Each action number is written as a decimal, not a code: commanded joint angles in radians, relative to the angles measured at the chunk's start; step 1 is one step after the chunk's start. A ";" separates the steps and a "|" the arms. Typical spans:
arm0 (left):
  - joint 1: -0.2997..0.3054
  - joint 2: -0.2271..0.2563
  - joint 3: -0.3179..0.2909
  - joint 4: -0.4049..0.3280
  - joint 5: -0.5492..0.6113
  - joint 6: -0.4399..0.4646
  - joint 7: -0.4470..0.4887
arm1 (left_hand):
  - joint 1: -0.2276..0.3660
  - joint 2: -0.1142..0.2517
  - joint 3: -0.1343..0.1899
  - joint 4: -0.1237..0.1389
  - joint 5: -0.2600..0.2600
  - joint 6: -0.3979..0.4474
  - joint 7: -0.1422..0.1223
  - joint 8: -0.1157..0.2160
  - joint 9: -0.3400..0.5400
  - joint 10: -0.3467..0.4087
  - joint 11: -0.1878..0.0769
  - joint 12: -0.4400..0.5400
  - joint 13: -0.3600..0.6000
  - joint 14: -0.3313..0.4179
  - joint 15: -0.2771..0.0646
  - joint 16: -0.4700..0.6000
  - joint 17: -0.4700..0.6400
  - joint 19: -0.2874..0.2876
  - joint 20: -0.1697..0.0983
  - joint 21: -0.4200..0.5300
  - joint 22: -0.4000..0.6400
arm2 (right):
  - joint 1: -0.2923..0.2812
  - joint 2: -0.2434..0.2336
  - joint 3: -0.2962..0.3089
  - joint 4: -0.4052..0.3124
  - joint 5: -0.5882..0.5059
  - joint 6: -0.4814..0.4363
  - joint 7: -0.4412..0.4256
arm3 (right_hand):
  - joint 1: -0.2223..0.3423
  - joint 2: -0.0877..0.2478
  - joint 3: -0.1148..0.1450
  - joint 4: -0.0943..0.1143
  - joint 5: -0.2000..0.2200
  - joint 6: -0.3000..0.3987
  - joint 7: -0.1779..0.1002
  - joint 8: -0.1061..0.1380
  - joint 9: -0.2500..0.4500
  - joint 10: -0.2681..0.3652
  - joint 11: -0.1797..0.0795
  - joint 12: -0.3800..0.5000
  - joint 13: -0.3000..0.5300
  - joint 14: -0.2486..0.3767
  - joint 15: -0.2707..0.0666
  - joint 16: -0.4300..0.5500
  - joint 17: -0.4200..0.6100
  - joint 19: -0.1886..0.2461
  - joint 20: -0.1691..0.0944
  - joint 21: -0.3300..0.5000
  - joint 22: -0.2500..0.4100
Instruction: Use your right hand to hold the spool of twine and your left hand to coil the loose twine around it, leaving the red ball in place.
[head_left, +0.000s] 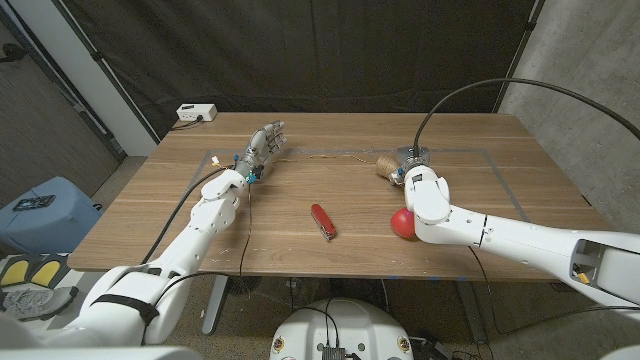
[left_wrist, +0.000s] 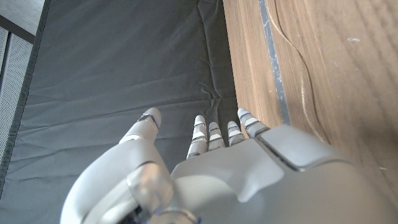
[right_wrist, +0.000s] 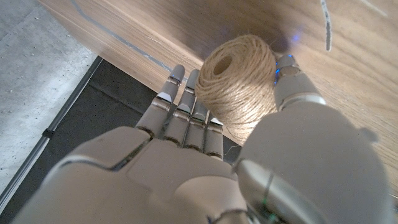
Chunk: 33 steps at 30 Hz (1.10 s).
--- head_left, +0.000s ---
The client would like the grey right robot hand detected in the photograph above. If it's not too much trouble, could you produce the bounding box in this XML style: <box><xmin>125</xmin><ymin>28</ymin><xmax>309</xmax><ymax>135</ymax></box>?
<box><xmin>389</xmin><ymin>145</ymin><xmax>433</xmax><ymax>186</ymax></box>

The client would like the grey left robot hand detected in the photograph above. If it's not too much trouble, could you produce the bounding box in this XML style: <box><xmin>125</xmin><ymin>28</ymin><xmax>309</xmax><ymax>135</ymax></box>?
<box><xmin>233</xmin><ymin>119</ymin><xmax>289</xmax><ymax>177</ymax></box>

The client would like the jute twine spool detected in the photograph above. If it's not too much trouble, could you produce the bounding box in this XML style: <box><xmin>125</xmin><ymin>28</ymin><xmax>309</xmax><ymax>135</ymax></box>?
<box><xmin>273</xmin><ymin>152</ymin><xmax>404</xmax><ymax>182</ymax></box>

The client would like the red ball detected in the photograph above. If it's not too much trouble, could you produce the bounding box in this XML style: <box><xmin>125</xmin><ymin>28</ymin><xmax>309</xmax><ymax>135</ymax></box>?
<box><xmin>390</xmin><ymin>207</ymin><xmax>417</xmax><ymax>240</ymax></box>

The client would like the white power strip box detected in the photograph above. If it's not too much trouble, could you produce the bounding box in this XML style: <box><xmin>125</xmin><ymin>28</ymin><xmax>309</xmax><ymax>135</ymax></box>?
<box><xmin>175</xmin><ymin>103</ymin><xmax>219</xmax><ymax>123</ymax></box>

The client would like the red pocket knife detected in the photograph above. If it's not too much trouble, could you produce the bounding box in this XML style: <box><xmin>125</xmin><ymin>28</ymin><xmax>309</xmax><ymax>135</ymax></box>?
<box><xmin>310</xmin><ymin>203</ymin><xmax>338</xmax><ymax>242</ymax></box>

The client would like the black backdrop curtain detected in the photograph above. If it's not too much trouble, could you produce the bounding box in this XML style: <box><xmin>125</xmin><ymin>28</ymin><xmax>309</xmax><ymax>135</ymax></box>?
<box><xmin>52</xmin><ymin>0</ymin><xmax>545</xmax><ymax>142</ymax></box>

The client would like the black backdrop stand pole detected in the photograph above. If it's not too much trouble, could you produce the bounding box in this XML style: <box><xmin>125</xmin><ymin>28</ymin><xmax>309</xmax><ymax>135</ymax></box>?
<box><xmin>52</xmin><ymin>0</ymin><xmax>162</xmax><ymax>145</ymax></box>
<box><xmin>492</xmin><ymin>0</ymin><xmax>546</xmax><ymax>114</ymax></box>

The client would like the white table leg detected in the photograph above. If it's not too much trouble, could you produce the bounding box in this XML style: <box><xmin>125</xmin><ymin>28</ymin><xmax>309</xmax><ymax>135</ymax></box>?
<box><xmin>201</xmin><ymin>274</ymin><xmax>230</xmax><ymax>336</ymax></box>

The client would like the grey table leg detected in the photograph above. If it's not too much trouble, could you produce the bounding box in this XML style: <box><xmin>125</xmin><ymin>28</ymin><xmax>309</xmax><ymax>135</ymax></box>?
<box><xmin>457</xmin><ymin>279</ymin><xmax>489</xmax><ymax>346</ymax></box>

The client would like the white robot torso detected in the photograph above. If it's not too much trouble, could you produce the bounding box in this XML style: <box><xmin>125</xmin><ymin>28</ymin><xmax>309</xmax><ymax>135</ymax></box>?
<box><xmin>269</xmin><ymin>298</ymin><xmax>415</xmax><ymax>360</ymax></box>

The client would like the blue plastic bin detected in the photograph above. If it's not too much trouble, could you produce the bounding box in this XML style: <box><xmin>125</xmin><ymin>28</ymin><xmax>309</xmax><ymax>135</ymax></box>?
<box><xmin>0</xmin><ymin>176</ymin><xmax>104</xmax><ymax>254</ymax></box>

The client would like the yellow foot pedal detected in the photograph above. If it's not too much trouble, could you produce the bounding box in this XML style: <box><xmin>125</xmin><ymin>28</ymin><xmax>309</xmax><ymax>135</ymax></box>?
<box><xmin>29</xmin><ymin>255</ymin><xmax>67</xmax><ymax>288</ymax></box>
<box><xmin>0</xmin><ymin>257</ymin><xmax>31</xmax><ymax>288</ymax></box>

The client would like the grey sneaker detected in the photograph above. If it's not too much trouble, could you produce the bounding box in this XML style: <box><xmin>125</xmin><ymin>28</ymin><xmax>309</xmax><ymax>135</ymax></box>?
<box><xmin>0</xmin><ymin>285</ymin><xmax>80</xmax><ymax>323</ymax></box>

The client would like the black power strip cable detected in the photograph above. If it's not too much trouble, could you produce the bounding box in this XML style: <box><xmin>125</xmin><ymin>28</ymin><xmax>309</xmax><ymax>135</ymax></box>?
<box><xmin>169</xmin><ymin>116</ymin><xmax>205</xmax><ymax>133</ymax></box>

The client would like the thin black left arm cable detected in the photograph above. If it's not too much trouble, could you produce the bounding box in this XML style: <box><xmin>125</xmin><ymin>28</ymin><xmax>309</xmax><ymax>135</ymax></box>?
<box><xmin>152</xmin><ymin>180</ymin><xmax>254</xmax><ymax>309</ymax></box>

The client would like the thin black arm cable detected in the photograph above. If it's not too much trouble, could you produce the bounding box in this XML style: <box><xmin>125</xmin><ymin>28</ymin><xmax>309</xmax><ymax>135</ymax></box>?
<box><xmin>152</xmin><ymin>180</ymin><xmax>254</xmax><ymax>309</ymax></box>
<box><xmin>467</xmin><ymin>244</ymin><xmax>640</xmax><ymax>338</ymax></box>

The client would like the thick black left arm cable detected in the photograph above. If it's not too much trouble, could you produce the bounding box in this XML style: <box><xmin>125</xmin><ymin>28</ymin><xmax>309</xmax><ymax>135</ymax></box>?
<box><xmin>141</xmin><ymin>165</ymin><xmax>235</xmax><ymax>266</ymax></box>

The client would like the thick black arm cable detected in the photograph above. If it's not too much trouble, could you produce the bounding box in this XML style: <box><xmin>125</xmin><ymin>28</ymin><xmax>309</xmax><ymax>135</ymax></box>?
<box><xmin>141</xmin><ymin>165</ymin><xmax>235</xmax><ymax>266</ymax></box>
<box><xmin>412</xmin><ymin>77</ymin><xmax>640</xmax><ymax>158</ymax></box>

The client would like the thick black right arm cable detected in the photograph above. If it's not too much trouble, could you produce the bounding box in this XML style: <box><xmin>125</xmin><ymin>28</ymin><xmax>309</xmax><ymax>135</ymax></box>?
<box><xmin>412</xmin><ymin>77</ymin><xmax>640</xmax><ymax>158</ymax></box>

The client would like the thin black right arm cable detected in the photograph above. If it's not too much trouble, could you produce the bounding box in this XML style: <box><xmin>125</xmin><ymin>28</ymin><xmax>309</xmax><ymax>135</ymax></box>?
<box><xmin>467</xmin><ymin>244</ymin><xmax>640</xmax><ymax>338</ymax></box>

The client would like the black torso cable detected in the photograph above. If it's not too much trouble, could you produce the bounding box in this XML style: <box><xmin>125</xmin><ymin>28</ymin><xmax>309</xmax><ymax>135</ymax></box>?
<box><xmin>292</xmin><ymin>298</ymin><xmax>342</xmax><ymax>347</ymax></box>

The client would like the black door handle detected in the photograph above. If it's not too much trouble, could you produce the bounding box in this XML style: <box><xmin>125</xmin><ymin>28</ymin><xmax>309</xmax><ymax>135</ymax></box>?
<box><xmin>0</xmin><ymin>43</ymin><xmax>28</xmax><ymax>65</ymax></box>

